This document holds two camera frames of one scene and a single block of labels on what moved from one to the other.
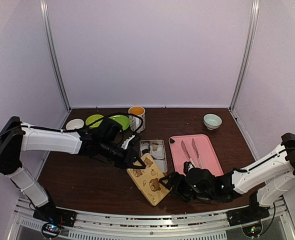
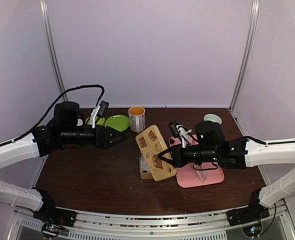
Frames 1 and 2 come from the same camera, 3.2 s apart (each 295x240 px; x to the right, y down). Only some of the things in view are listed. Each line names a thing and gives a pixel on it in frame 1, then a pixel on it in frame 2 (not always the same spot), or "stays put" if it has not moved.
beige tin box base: [156, 148] to [144, 175]
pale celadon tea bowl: [212, 121] stays put
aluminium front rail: [207, 226] stays put
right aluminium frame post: [248, 49] stays put
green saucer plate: [124, 120] stays put
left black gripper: [128, 159] to [104, 142]
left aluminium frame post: [44, 5] stays put
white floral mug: [135, 120] stays put
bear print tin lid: [147, 179] to [151, 143]
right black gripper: [178, 188] to [177, 161]
